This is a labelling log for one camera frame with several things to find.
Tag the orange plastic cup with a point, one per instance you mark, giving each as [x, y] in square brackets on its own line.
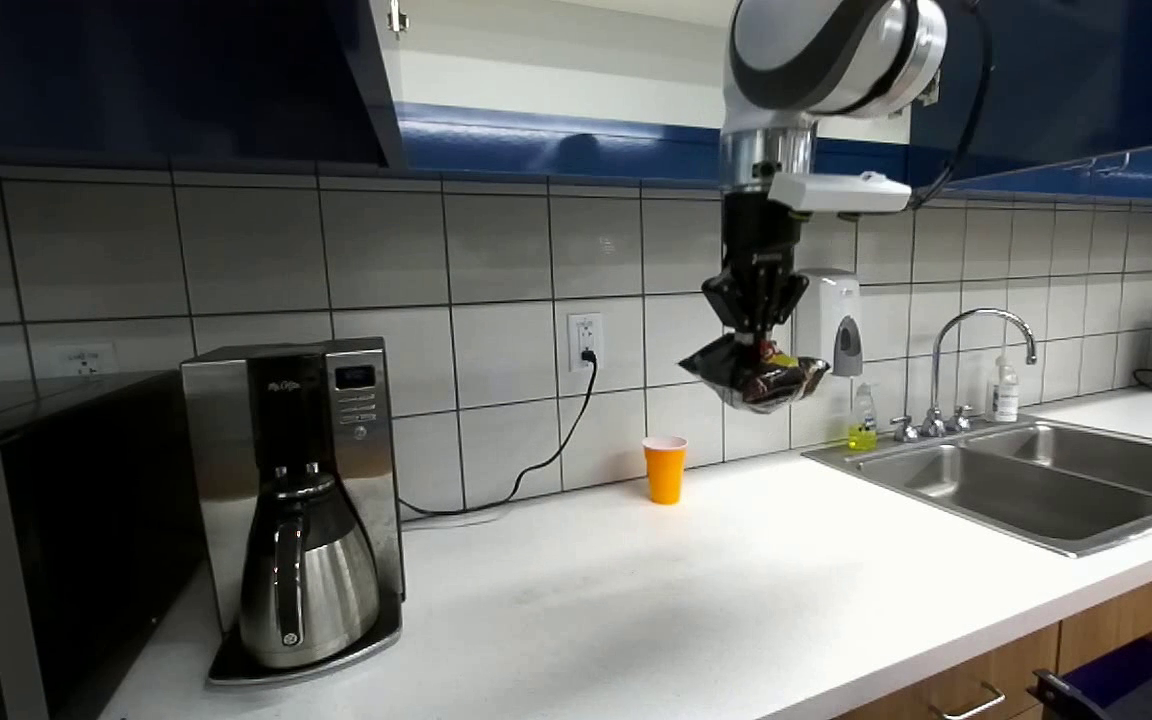
[667, 473]

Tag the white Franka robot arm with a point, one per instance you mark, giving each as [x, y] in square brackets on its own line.
[818, 53]

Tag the steel black coffee maker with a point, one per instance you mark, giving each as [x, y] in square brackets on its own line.
[360, 442]

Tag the small white pump bottle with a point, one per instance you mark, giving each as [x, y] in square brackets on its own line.
[1007, 396]

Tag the stainless steel sink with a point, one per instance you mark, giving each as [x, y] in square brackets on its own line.
[1042, 493]

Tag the chrome sink faucet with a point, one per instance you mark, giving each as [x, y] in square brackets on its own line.
[950, 341]

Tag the wooden lower cabinet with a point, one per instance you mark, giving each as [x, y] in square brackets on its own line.
[1121, 622]

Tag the black microwave oven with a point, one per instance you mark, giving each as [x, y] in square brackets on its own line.
[71, 533]

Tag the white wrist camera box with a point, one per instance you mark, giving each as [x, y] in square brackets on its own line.
[850, 193]

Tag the blue cabinet door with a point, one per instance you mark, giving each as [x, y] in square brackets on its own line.
[137, 81]
[1082, 122]

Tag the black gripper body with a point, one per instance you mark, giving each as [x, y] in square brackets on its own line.
[761, 262]

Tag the stainless steel coffee carafe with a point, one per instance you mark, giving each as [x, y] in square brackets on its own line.
[310, 587]

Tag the yellow dish soap bottle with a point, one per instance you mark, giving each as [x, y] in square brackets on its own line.
[857, 428]

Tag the white wall soap dispenser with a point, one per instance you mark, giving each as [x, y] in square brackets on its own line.
[838, 314]

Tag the blue chair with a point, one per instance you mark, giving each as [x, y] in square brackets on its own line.
[1137, 681]

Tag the blue upper wall cabinet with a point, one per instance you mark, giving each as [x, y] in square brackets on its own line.
[523, 81]

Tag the metal cabinet hinge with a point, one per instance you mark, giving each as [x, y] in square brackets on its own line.
[399, 17]

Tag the white wall outlet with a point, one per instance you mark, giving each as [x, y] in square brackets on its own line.
[586, 335]
[84, 362]

